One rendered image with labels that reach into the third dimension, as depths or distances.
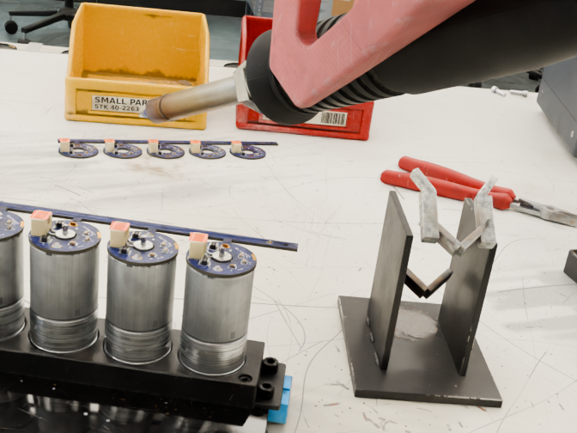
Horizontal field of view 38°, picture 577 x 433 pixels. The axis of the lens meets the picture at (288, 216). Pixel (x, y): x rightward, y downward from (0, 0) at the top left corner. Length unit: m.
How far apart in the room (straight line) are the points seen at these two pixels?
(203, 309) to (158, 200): 0.20
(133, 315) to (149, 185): 0.22
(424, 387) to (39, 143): 0.32
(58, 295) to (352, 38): 0.17
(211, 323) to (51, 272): 0.06
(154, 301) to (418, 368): 0.12
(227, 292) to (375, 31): 0.15
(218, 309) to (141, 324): 0.03
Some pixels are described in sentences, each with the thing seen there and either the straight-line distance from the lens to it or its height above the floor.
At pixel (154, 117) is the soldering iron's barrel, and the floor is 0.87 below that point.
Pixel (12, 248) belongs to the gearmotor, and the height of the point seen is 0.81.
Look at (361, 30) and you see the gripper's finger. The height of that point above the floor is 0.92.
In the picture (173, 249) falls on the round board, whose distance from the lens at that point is 0.30.
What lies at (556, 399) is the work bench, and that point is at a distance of 0.38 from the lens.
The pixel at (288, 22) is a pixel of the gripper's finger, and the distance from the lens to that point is 0.19.
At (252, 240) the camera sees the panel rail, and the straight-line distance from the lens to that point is 0.31.
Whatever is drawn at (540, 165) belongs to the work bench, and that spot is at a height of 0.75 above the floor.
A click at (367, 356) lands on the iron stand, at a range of 0.37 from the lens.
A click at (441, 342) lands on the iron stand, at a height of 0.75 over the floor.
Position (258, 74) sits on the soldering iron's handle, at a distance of 0.21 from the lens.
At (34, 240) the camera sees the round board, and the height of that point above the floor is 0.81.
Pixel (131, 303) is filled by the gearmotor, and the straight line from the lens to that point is 0.30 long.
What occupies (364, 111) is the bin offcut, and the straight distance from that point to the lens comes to 0.63.
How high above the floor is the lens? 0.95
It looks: 24 degrees down
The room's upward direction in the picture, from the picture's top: 7 degrees clockwise
